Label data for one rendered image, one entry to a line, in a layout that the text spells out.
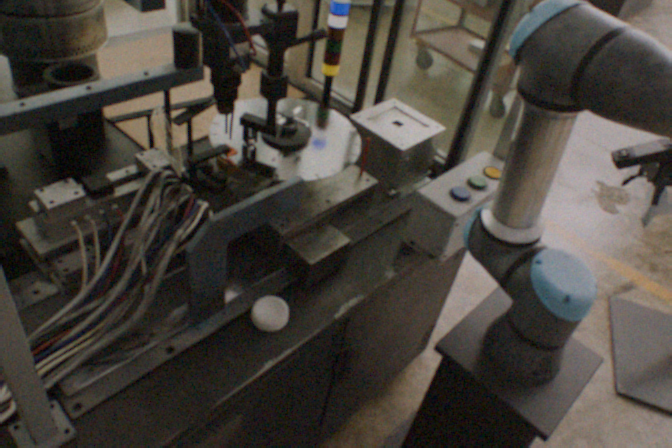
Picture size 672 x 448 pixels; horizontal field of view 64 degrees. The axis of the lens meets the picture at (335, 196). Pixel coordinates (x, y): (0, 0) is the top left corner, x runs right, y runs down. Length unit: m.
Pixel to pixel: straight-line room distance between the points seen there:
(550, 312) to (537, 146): 0.29
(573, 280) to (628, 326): 1.51
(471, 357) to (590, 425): 1.08
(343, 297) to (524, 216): 0.40
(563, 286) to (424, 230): 0.36
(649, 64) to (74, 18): 1.28
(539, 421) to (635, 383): 1.26
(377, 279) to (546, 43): 0.61
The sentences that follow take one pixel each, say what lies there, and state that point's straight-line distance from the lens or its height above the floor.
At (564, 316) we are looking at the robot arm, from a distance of 1.01.
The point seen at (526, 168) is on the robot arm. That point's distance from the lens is 0.93.
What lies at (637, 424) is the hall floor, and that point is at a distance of 2.25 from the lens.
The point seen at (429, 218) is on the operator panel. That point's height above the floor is 0.85.
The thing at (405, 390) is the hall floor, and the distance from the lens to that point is 1.94.
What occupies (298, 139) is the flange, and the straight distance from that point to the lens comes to 1.16.
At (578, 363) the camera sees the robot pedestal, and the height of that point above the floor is 0.75.
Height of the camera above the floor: 1.60
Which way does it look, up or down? 39 degrees down
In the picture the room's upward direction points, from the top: 11 degrees clockwise
